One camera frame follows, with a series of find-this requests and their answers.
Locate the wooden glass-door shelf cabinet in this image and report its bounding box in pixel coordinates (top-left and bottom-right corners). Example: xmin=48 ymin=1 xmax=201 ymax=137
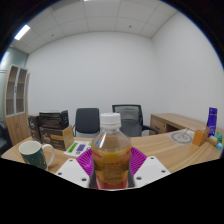
xmin=2 ymin=64 xmax=31 ymax=147

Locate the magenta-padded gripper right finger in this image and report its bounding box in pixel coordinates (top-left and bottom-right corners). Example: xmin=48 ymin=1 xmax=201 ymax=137
xmin=128 ymin=146 xmax=172 ymax=189

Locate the wooden side desk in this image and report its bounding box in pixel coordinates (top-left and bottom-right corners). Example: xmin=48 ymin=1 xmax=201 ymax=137
xmin=149 ymin=112 xmax=209 ymax=136

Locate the black ribbed box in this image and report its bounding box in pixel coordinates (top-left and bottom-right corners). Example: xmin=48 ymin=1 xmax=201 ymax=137
xmin=38 ymin=109 xmax=70 ymax=130

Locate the dark box with kraft side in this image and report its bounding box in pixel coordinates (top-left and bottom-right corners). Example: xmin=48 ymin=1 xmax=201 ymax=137
xmin=39 ymin=124 xmax=75 ymax=152

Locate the dark solid-back office chair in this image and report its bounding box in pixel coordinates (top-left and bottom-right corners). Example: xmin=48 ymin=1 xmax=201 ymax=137
xmin=72 ymin=107 xmax=101 ymax=138

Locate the small ceiling light panel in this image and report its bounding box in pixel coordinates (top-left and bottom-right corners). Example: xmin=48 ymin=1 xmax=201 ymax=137
xmin=13 ymin=24 xmax=31 ymax=41

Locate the small tan cardboard box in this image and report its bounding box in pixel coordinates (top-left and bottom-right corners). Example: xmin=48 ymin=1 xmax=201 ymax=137
xmin=206 ymin=134 xmax=219 ymax=148

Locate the green and white mug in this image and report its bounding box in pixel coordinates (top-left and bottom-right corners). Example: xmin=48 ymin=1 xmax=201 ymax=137
xmin=18 ymin=140 xmax=56 ymax=171

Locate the green and purple printed leaflet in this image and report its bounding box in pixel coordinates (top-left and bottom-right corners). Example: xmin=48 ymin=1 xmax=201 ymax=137
xmin=63 ymin=140 xmax=93 ymax=158

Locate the amber drink bottle white cap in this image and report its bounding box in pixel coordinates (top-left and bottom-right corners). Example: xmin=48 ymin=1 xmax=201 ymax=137
xmin=90 ymin=112 xmax=133 ymax=191

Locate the white sheet with round print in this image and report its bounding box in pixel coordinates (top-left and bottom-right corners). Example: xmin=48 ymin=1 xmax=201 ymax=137
xmin=166 ymin=128 xmax=196 ymax=146

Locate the black mesh-back office chair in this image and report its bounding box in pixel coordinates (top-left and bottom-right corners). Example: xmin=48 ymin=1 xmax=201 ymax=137
xmin=111 ymin=104 xmax=160 ymax=138

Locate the dark leather sofa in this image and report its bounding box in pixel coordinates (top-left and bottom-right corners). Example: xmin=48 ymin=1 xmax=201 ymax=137
xmin=0 ymin=121 xmax=9 ymax=156

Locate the upright purple box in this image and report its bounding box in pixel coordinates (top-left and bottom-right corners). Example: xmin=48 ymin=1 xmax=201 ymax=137
xmin=206 ymin=106 xmax=218 ymax=138

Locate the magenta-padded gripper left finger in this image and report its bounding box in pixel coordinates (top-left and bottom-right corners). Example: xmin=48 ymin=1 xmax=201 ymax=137
xmin=54 ymin=147 xmax=98 ymax=190

